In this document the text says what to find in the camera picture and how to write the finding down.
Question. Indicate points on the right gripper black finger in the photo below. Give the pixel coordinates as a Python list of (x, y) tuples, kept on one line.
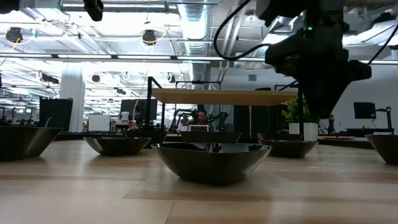
[(311, 90), (329, 91)]

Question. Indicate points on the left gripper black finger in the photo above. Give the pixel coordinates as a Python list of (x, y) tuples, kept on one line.
[(93, 9)]

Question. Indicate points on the black leaf mini plate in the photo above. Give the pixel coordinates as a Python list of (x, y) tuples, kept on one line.
[(289, 149), (118, 147), (211, 168)]

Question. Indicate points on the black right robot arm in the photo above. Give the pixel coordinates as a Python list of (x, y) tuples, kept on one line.
[(326, 15)]

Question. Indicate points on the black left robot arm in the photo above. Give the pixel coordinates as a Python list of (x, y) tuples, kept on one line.
[(7, 5)]

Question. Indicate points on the black background robot arm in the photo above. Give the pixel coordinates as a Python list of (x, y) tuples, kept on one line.
[(178, 119)]

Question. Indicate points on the green plant in white pot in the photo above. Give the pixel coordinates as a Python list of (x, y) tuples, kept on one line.
[(293, 113)]

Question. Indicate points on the person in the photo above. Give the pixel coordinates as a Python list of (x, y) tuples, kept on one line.
[(331, 124), (202, 118)]

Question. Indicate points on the black monitor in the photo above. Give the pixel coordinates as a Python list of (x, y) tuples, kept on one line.
[(127, 109), (364, 110)]

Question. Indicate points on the long ceiling light strip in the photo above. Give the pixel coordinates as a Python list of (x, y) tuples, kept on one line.
[(140, 57)]

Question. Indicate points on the white column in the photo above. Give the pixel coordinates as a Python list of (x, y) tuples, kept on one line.
[(73, 93)]

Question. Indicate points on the wooden shelf with black legs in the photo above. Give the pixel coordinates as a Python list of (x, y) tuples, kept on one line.
[(224, 97)]

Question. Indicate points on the black partition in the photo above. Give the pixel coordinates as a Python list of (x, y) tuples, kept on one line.
[(56, 113)]

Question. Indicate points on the whiteboard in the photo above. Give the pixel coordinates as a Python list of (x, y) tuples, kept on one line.
[(99, 123)]

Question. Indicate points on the silver ventilation duct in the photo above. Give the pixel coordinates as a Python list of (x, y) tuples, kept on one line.
[(195, 31)]

